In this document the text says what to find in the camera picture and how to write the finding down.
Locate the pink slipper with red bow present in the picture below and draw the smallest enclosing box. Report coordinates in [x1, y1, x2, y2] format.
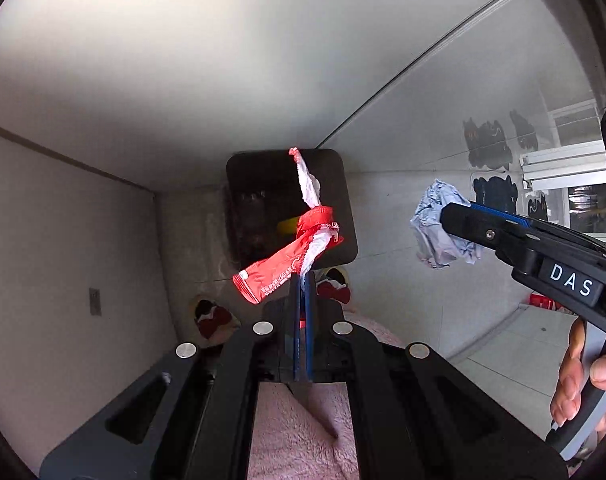
[189, 296, 242, 349]
[314, 267, 352, 306]

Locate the person's right hand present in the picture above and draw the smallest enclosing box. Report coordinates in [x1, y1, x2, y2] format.
[550, 319, 606, 433]

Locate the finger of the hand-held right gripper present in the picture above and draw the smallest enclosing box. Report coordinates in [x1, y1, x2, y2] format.
[470, 202, 606, 257]
[440, 203, 542, 274]

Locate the red box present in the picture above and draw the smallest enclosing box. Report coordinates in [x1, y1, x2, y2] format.
[530, 295, 578, 314]

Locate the pale blue paper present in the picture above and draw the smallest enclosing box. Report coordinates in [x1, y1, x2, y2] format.
[409, 178, 484, 269]

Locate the red and white snack wrapper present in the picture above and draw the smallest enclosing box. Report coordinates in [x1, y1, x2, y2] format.
[232, 147, 345, 306]

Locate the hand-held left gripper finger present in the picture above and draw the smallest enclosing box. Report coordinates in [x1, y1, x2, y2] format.
[39, 274, 302, 480]
[303, 272, 568, 480]

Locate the pink fleece clothing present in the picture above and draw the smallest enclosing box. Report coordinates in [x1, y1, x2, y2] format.
[203, 305, 409, 480]

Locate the black trash bin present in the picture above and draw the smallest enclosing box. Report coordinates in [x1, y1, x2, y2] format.
[225, 147, 360, 273]

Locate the small black sticker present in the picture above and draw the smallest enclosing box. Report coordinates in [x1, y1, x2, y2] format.
[509, 109, 538, 152]

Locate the large black sticker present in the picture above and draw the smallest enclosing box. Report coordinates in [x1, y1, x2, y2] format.
[463, 119, 512, 171]

